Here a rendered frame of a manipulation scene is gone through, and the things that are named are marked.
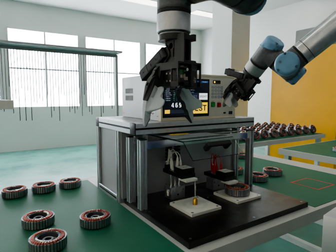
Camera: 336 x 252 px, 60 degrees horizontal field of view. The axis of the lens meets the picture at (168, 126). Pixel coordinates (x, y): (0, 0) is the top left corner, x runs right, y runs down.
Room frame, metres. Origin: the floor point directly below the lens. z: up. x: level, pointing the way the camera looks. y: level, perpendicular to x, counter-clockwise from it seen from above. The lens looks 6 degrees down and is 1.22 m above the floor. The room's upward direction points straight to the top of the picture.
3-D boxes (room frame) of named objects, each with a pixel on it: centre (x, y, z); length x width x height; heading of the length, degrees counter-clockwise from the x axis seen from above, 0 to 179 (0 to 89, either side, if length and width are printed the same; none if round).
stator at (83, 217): (1.04, 0.27, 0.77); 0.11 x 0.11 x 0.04
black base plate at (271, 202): (1.23, -0.20, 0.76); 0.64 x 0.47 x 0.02; 123
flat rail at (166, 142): (1.30, -0.16, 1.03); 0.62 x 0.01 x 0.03; 123
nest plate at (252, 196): (1.28, -0.31, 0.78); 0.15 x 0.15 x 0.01; 33
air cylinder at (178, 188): (1.27, -0.03, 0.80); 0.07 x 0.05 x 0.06; 123
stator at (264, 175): (1.60, -0.51, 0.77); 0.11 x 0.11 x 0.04
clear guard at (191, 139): (1.15, -0.09, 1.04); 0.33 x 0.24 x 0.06; 33
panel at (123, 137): (1.43, -0.07, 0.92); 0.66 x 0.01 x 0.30; 123
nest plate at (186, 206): (1.15, -0.11, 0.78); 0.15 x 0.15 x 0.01; 33
